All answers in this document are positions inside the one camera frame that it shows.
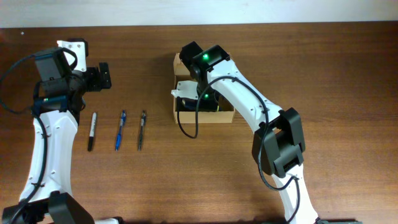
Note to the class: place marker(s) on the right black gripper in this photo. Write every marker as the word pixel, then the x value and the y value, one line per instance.
pixel 194 104

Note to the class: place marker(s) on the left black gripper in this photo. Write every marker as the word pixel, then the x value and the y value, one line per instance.
pixel 104 75

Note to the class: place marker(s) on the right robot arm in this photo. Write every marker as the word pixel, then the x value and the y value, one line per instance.
pixel 278 143

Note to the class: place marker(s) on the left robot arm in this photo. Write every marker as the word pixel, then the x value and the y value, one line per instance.
pixel 57 103

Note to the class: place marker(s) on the open cardboard box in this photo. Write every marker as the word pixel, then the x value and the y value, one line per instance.
pixel 225 113

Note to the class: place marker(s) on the black white marker pen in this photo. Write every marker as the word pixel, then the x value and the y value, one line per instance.
pixel 92 132

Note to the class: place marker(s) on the black ballpoint pen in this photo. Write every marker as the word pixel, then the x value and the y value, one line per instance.
pixel 141 131

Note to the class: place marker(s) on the blue ballpoint pen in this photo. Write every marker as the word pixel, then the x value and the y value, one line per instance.
pixel 120 130

